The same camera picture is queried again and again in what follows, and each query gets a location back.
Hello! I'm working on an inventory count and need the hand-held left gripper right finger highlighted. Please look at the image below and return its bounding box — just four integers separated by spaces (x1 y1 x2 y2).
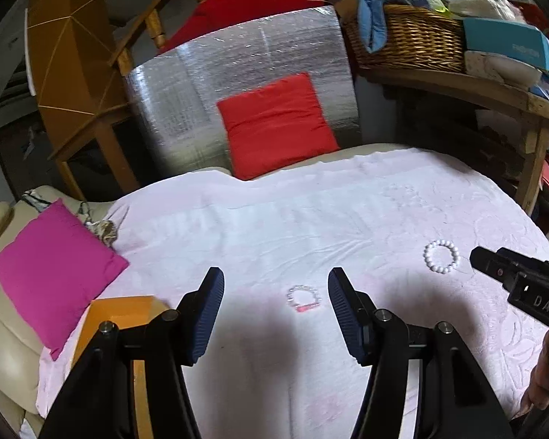
328 266 515 439

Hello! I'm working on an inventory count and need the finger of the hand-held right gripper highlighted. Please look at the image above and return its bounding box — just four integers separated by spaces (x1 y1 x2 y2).
470 247 528 290
496 247 549 281

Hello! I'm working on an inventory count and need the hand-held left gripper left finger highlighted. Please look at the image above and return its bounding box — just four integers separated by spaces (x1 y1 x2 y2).
39 266 225 439

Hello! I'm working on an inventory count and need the clear bead bracelet pink charm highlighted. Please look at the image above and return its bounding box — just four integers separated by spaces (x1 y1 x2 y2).
287 285 323 314

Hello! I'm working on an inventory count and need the white bead bracelet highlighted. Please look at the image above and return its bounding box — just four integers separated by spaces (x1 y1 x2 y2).
423 240 460 275

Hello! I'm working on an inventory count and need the orange cardboard box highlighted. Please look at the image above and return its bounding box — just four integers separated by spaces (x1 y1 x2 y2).
72 296 170 439

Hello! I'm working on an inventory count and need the person's right hand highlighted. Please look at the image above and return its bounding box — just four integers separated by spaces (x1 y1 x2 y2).
528 329 549 410

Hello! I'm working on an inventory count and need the patterned grey cloth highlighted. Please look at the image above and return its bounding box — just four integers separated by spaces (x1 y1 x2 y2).
20 190 120 250

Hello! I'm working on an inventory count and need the magenta cushion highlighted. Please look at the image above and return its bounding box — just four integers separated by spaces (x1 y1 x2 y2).
0 198 130 361

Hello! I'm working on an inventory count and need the wooden bench table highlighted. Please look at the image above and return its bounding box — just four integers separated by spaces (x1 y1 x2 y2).
354 66 549 215

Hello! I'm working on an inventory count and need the red cushion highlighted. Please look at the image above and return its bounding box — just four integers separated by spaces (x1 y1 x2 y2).
216 72 340 181

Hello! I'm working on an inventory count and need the silver foil mat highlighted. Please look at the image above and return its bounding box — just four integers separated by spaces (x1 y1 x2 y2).
124 5 363 179

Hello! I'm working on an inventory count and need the teal cardboard box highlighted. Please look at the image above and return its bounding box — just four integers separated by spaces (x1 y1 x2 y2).
462 18 549 83

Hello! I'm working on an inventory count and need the wicker basket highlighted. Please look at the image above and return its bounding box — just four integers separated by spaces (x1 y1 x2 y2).
343 4 467 74

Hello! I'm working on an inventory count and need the white plastic bag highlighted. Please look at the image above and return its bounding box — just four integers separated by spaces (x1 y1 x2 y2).
448 0 527 21

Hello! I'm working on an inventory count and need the blue cloth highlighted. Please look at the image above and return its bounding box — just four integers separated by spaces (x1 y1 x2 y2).
359 0 433 53

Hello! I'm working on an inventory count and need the wooden chair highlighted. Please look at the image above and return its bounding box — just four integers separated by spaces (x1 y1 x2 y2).
25 0 140 202
107 0 257 78

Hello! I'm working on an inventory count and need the red cloth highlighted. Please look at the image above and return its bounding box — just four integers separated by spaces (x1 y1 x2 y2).
160 0 344 53

